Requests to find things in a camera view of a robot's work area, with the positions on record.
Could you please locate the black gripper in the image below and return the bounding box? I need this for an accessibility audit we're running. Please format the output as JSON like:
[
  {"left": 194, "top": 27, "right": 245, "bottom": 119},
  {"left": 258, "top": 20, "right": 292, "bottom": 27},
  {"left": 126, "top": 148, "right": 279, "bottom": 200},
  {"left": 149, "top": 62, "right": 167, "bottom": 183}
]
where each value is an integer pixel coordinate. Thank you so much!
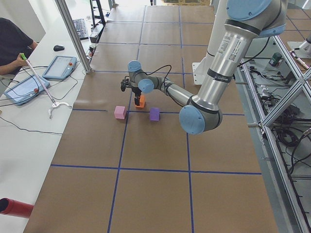
[{"left": 131, "top": 86, "right": 141, "bottom": 106}]

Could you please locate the orange foam block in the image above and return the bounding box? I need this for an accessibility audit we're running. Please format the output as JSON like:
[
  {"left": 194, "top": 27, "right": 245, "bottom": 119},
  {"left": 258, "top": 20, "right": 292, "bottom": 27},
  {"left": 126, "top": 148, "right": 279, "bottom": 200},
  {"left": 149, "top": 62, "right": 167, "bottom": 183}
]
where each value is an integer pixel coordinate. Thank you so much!
[{"left": 135, "top": 95, "right": 145, "bottom": 108}]

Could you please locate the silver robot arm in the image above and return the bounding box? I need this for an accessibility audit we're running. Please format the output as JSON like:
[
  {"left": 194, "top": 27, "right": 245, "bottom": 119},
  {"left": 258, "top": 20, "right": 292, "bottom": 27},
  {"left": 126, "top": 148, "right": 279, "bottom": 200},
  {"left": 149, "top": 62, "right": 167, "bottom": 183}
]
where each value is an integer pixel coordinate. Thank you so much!
[{"left": 121, "top": 0, "right": 288, "bottom": 134}]

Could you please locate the light pink foam block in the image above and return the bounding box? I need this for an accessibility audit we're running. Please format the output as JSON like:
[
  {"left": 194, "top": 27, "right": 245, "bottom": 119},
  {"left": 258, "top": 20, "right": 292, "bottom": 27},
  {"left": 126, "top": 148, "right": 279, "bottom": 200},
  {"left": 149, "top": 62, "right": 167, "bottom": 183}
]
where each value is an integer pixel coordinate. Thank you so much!
[{"left": 114, "top": 105, "right": 126, "bottom": 119}]

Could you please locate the dark purple foam block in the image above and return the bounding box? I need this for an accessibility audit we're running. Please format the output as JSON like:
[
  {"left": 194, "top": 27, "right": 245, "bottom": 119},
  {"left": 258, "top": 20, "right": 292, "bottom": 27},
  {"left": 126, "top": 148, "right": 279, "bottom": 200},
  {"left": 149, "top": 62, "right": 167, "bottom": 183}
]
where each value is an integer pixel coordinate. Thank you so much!
[{"left": 149, "top": 107, "right": 160, "bottom": 121}]

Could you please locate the far blue teach pendant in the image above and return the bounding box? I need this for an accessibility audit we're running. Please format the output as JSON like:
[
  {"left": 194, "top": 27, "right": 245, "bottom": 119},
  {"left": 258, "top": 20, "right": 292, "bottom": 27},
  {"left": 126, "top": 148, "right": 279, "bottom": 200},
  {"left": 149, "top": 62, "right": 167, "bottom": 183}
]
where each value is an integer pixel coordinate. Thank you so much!
[{"left": 42, "top": 56, "right": 77, "bottom": 80}]

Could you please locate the blue teach pendant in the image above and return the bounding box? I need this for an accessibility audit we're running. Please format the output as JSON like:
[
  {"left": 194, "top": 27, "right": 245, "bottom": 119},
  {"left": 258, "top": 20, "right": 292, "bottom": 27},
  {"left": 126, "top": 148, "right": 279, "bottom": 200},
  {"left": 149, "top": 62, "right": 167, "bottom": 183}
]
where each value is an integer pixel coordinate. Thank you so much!
[
  {"left": 42, "top": 56, "right": 77, "bottom": 80},
  {"left": 4, "top": 75, "right": 50, "bottom": 105}
]

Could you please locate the long reacher grabber tool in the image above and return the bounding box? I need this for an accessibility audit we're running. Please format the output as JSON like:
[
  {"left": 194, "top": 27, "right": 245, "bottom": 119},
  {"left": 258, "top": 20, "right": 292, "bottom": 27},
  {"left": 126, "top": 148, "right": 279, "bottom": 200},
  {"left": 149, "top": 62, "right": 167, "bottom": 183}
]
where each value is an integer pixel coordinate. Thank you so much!
[{"left": 20, "top": 53, "right": 72, "bottom": 119}]

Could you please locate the black keyboard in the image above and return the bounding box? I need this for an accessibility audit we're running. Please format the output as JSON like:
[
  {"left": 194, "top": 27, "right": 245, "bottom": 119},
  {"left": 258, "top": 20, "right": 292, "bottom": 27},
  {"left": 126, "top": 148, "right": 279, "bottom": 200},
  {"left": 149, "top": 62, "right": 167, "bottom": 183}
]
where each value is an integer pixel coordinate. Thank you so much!
[{"left": 72, "top": 18, "right": 89, "bottom": 40}]

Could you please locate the black computer mouse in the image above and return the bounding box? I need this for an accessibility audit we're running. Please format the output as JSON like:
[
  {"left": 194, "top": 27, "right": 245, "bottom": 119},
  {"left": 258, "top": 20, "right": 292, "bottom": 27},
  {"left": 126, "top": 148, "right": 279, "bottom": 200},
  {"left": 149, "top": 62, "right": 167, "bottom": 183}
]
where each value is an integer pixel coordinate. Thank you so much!
[{"left": 53, "top": 45, "right": 65, "bottom": 51}]

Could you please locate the near blue teach pendant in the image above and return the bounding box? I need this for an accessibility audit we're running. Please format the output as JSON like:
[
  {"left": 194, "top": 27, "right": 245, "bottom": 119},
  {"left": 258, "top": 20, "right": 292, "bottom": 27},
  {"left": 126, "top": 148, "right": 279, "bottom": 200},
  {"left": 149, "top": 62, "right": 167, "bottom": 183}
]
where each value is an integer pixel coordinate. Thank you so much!
[{"left": 4, "top": 75, "right": 50, "bottom": 105}]

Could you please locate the person in black shirt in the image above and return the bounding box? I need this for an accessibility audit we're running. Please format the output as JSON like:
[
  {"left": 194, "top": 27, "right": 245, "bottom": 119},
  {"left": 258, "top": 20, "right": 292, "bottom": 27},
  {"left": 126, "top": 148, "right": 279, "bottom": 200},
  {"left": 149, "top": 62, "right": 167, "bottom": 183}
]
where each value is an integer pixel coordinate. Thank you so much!
[{"left": 0, "top": 18, "right": 38, "bottom": 75}]

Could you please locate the red cylinder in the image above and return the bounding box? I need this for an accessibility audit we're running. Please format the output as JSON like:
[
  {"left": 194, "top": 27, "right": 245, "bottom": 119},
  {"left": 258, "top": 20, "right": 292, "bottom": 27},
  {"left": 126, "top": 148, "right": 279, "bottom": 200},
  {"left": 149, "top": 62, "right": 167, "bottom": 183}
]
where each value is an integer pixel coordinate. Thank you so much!
[{"left": 0, "top": 198, "right": 34, "bottom": 218}]

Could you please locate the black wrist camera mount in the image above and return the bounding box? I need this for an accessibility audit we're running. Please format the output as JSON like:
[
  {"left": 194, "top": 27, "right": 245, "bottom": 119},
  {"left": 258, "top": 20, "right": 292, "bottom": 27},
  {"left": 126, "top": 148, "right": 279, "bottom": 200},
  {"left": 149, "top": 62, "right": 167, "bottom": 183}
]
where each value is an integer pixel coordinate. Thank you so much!
[{"left": 121, "top": 76, "right": 131, "bottom": 92}]

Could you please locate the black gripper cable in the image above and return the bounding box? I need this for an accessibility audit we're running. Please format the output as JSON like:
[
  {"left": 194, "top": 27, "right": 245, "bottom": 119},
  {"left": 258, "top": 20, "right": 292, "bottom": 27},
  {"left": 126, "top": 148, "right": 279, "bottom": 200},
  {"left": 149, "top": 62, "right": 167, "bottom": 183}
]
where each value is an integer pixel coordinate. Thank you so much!
[{"left": 143, "top": 64, "right": 172, "bottom": 83}]

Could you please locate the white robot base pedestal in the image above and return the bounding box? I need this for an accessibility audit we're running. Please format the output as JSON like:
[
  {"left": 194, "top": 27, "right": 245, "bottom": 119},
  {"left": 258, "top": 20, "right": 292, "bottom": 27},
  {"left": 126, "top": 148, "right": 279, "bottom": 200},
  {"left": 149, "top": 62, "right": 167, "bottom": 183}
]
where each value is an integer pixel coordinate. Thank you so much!
[{"left": 192, "top": 53, "right": 214, "bottom": 85}]

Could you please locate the aluminium frame post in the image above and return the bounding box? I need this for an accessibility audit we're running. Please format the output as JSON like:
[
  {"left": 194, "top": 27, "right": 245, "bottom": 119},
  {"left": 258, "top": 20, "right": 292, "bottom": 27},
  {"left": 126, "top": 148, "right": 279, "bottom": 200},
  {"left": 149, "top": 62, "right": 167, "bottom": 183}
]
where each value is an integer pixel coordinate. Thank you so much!
[{"left": 55, "top": 0, "right": 92, "bottom": 74}]

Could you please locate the aluminium side frame rail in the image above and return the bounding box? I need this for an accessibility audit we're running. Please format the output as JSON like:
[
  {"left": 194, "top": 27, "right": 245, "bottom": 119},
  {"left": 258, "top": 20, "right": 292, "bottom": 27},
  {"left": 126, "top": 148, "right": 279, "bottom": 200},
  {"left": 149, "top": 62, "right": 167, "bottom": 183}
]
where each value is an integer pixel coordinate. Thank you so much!
[{"left": 236, "top": 35, "right": 311, "bottom": 233}]

